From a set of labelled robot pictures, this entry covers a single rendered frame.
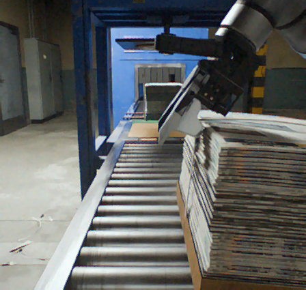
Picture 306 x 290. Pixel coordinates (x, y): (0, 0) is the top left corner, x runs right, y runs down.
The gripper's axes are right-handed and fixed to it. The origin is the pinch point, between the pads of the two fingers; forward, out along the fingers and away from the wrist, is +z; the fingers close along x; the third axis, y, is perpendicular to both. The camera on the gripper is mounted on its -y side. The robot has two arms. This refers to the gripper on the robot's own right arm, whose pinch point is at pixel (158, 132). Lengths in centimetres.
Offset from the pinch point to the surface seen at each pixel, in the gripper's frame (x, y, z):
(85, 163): 102, -12, 50
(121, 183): 39.4, 3.9, 25.7
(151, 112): 174, 6, 15
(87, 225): 11.1, 0.0, 28.4
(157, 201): 26.1, 13.5, 19.8
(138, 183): 39.3, 8.5, 22.8
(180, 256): 0.2, 17.3, 17.7
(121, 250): 1.2, 7.5, 23.5
